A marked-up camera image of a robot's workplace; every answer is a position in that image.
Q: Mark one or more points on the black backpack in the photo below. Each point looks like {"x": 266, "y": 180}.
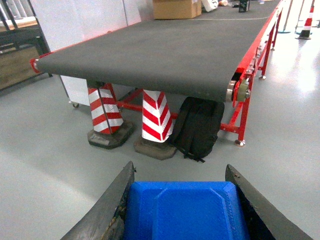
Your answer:
{"x": 196, "y": 127}

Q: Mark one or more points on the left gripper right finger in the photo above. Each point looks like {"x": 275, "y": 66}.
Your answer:
{"x": 264, "y": 221}

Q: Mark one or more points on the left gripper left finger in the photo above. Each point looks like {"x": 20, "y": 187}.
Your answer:
{"x": 106, "y": 219}

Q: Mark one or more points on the red conveyor table frame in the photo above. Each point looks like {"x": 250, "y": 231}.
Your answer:
{"x": 214, "y": 56}

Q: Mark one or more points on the white wheeled cabinet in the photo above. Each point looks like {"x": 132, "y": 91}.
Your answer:
{"x": 77, "y": 91}

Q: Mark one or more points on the black small bin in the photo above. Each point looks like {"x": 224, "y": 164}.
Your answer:
{"x": 244, "y": 6}

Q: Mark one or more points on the red white cone left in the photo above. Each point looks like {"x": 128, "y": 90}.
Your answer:
{"x": 110, "y": 130}

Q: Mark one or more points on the blue plastic part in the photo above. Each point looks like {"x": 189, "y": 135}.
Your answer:
{"x": 184, "y": 210}

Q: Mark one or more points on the red white cone right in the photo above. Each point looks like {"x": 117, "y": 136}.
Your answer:
{"x": 157, "y": 127}

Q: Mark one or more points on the large open cardboard box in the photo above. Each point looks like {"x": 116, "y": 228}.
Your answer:
{"x": 176, "y": 9}

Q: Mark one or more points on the wooden black shelf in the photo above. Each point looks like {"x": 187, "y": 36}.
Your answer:
{"x": 21, "y": 40}

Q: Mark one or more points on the red white traffic cone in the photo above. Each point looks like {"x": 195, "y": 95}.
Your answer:
{"x": 305, "y": 31}

